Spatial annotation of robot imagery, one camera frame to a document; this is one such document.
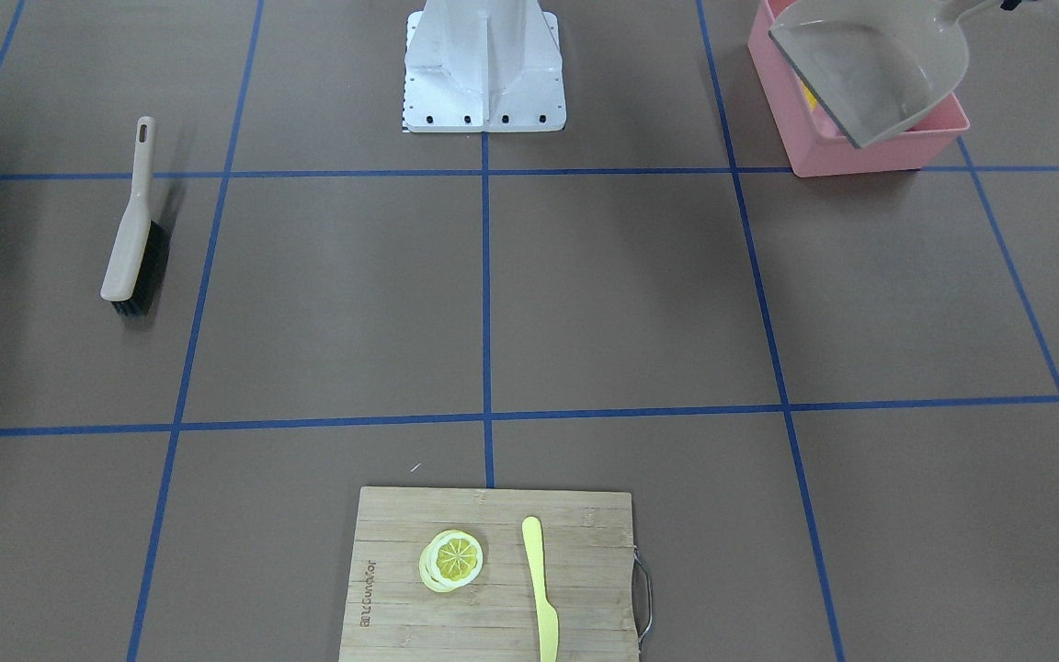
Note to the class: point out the yellow toy corn cob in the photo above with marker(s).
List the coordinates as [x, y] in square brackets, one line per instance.
[810, 98]

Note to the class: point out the wooden hand brush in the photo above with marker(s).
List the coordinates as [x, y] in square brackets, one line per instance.
[139, 243]

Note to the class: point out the beige plastic dustpan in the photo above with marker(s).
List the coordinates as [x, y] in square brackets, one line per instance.
[878, 68]

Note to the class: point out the yellow lemon half toy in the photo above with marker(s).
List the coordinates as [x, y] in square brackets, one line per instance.
[450, 561]

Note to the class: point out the yellow toy knife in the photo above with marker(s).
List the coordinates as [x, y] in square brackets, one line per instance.
[548, 622]

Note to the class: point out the wooden cutting board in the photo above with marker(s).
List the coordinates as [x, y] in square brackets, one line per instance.
[589, 563]

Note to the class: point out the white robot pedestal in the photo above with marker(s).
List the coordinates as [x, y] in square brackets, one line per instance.
[474, 66]

